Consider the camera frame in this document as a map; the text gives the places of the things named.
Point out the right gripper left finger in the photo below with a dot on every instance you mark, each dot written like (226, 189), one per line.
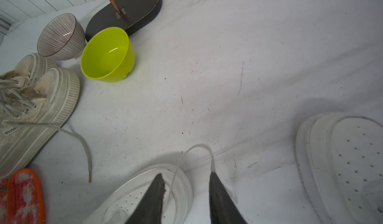
(149, 210)

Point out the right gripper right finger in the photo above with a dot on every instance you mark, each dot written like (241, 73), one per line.
(222, 207)

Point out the white sneaker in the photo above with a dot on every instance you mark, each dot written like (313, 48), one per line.
(177, 202)
(340, 163)

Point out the red insole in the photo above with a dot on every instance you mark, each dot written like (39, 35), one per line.
(24, 199)
(3, 201)

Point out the beige lace sneaker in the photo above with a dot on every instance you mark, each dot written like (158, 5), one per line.
(27, 71)
(32, 114)

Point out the green plastic bowl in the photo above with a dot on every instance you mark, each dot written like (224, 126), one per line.
(109, 56)

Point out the pink glass bowl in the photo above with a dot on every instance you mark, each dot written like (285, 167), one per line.
(62, 39)

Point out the ornate metal cup stand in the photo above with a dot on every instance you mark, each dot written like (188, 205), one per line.
(129, 15)

